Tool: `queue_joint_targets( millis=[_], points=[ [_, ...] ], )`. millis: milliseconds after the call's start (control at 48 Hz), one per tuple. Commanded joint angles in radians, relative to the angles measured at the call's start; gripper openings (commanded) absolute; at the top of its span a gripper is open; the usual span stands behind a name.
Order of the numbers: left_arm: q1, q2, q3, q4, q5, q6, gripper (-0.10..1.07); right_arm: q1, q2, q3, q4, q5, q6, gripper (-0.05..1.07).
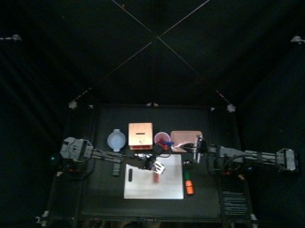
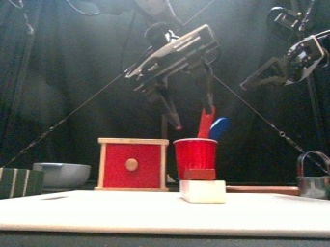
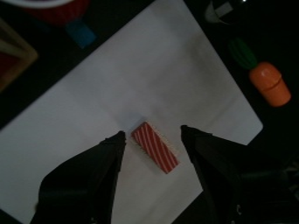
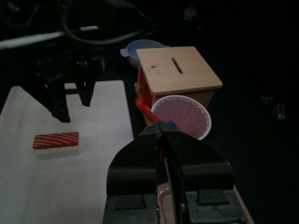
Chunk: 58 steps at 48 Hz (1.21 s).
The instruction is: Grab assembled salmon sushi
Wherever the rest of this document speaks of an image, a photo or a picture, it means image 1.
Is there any pink tray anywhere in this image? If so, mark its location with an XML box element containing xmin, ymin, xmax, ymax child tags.
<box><xmin>169</xmin><ymin>130</ymin><xmax>202</xmax><ymax>153</ymax></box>

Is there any white cutting board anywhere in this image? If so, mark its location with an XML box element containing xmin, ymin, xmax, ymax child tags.
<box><xmin>123</xmin><ymin>153</ymin><xmax>185</xmax><ymax>200</ymax></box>

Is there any orange toy carrot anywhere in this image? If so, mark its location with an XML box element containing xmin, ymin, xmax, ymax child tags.
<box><xmin>183</xmin><ymin>171</ymin><xmax>195</xmax><ymax>196</ymax></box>

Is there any red wooden box with knob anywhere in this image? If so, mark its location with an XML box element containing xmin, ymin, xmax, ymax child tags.
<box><xmin>127</xmin><ymin>122</ymin><xmax>155</xmax><ymax>151</ymax></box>

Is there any grey blue bowl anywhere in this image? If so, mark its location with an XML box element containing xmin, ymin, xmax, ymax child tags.
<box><xmin>106</xmin><ymin>128</ymin><xmax>127</xmax><ymax>153</ymax></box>

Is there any white text label sticker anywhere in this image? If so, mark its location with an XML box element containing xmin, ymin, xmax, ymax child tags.
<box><xmin>222</xmin><ymin>191</ymin><xmax>249</xmax><ymax>220</ymax></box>

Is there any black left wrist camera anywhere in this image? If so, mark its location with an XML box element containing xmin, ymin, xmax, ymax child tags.
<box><xmin>151</xmin><ymin>143</ymin><xmax>171</xmax><ymax>159</ymax></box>

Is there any thin diagonal frame cord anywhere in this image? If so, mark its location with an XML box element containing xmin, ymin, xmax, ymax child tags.
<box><xmin>110</xmin><ymin>0</ymin><xmax>233</xmax><ymax>109</ymax></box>
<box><xmin>71</xmin><ymin>0</ymin><xmax>211</xmax><ymax>105</ymax></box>

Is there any metal frame clamp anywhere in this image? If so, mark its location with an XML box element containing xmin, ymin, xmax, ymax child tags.
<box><xmin>0</xmin><ymin>34</ymin><xmax>23</xmax><ymax>42</ymax></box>
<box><xmin>289</xmin><ymin>35</ymin><xmax>305</xmax><ymax>45</ymax></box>

